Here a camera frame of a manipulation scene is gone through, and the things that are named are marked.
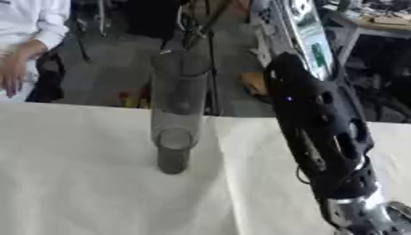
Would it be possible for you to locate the grey vase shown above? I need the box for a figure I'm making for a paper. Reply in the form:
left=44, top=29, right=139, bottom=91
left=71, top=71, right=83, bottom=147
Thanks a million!
left=148, top=50, right=214, bottom=175

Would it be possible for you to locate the person's hand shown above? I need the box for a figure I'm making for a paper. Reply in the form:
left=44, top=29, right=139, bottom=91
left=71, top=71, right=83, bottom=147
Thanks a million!
left=0, top=39, right=50, bottom=99

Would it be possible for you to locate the metal frame workbench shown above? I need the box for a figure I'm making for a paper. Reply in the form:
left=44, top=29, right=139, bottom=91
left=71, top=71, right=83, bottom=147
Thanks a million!
left=319, top=0, right=411, bottom=123

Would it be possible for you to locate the orange object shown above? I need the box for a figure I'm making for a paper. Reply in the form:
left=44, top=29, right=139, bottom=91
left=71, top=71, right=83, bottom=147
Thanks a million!
left=238, top=71, right=270, bottom=96

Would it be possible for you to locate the black tripod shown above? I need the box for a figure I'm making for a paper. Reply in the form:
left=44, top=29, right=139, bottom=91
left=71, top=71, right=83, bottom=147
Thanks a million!
left=159, top=0, right=238, bottom=117

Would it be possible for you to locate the person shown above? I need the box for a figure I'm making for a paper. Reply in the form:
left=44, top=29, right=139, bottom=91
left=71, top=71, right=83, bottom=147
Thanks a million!
left=0, top=0, right=72, bottom=102

